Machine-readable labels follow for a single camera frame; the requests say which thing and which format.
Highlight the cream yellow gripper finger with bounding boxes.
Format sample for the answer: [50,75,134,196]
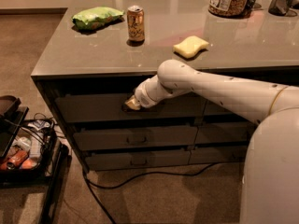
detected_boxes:
[124,95,141,110]

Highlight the grey drawer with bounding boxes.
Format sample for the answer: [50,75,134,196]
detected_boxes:
[189,146,247,164]
[195,121,255,145]
[204,101,230,116]
[73,125,197,151]
[55,93,205,123]
[85,149,191,171]

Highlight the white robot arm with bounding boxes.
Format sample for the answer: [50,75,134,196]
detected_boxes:
[125,60,299,224]

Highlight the grey drawer cabinet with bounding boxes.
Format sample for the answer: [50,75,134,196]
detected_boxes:
[32,0,299,171]

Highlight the yellow sponge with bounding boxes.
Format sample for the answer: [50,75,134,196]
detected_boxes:
[173,35,209,59]

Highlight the orange soda can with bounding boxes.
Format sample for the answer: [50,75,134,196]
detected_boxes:
[127,5,145,42]

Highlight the green chip bag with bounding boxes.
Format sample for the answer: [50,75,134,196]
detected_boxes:
[71,7,124,31]

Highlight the black cart with clutter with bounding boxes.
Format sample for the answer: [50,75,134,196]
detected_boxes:
[0,95,69,224]

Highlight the black floor cable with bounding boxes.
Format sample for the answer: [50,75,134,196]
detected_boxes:
[81,162,219,224]

